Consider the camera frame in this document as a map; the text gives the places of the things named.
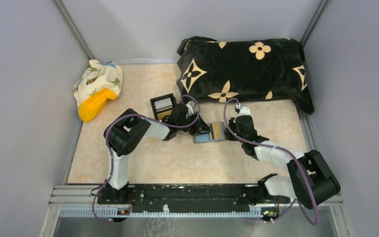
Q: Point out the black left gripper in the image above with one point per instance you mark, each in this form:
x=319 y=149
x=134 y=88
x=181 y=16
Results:
x=199 y=126

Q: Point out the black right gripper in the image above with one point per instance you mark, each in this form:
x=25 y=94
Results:
x=228 y=134

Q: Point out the black compartment tray box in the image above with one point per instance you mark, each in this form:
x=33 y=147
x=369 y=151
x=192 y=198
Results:
x=163 y=105

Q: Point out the grey card holder wallet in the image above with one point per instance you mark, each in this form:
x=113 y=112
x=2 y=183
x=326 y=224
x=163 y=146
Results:
x=216 y=134

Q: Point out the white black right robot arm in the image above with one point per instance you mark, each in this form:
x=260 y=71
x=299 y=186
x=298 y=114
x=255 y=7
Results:
x=310 y=181

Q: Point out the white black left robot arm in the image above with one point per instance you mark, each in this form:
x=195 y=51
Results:
x=124 y=134

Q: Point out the black floral pillow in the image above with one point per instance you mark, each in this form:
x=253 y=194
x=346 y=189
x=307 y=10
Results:
x=250 y=71

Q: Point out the dinosaur print cloth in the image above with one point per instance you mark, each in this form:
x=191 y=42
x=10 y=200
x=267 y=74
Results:
x=96 y=77

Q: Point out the yellow cloth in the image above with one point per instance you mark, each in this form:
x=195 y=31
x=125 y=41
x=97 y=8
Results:
x=91 y=107

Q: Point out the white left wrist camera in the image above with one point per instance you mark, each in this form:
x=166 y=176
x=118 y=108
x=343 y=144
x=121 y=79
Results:
x=190 y=105

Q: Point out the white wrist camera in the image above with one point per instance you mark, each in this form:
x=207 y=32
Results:
x=242 y=110
x=190 y=105

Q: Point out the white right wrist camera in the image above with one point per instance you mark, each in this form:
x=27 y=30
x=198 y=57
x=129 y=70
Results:
x=242 y=110

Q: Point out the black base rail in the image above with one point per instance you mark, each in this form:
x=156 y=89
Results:
x=195 y=198

